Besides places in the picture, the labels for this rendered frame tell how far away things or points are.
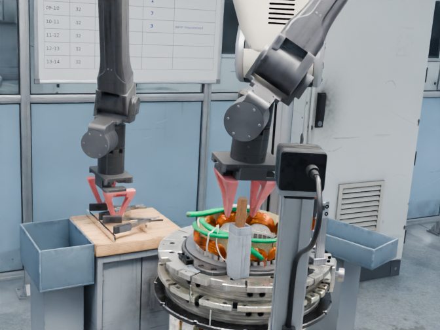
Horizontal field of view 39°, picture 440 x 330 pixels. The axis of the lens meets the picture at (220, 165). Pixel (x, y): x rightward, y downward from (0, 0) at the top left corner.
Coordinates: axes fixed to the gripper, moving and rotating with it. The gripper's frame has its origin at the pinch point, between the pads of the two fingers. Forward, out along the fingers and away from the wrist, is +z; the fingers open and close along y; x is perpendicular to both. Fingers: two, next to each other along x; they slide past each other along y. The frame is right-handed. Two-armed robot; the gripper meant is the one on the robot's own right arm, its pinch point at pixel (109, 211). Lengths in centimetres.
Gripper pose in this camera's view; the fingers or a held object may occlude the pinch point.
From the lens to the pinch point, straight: 138.4
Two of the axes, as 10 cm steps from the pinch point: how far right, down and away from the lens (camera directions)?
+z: -0.7, 9.6, 2.6
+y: 4.9, 2.6, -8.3
